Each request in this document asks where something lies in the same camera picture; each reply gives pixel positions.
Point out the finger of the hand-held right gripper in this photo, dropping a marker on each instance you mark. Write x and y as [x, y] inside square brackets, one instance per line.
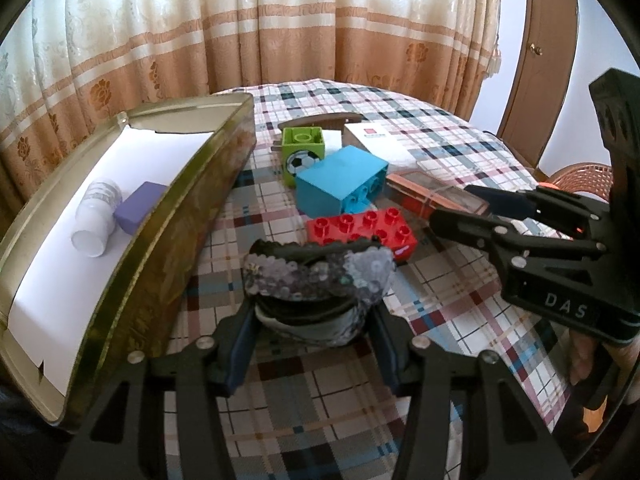
[500, 202]
[470, 227]

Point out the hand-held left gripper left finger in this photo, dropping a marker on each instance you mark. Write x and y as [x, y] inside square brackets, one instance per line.
[240, 347]

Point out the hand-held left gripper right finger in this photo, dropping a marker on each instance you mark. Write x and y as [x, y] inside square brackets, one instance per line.
[387, 352]

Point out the clear brown plastic case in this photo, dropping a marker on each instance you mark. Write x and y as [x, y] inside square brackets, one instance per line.
[430, 192]

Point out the gold metal tin box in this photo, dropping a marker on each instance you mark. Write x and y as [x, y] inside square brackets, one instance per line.
[175, 260]

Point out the red toy brick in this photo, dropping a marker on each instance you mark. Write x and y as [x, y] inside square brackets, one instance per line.
[360, 225]

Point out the blue toy brick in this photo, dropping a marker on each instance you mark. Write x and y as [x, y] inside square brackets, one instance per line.
[335, 175]

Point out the wicker chair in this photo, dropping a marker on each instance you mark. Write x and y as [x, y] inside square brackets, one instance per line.
[575, 175]

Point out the plaid tablecloth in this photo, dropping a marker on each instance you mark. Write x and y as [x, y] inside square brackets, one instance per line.
[450, 125]

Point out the white card box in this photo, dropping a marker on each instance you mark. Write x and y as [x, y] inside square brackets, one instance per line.
[385, 145]

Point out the curtain tassel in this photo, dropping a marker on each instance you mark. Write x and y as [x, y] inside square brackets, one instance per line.
[497, 60]

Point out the brown wooden door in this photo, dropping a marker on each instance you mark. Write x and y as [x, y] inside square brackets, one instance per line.
[545, 60]

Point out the brass door knob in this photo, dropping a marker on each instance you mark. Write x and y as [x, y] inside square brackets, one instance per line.
[537, 49]

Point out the purple block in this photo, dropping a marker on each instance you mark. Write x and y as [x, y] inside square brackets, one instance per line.
[137, 205]

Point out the green toy brick football print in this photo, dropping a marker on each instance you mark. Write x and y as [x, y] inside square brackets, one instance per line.
[300, 160]

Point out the brown wooden comb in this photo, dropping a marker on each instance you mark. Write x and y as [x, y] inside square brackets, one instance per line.
[320, 122]

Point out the white plastic bottle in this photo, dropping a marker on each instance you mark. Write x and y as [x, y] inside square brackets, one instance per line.
[95, 220]

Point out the cream and tan floral curtain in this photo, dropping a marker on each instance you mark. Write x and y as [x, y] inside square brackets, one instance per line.
[300, 35]

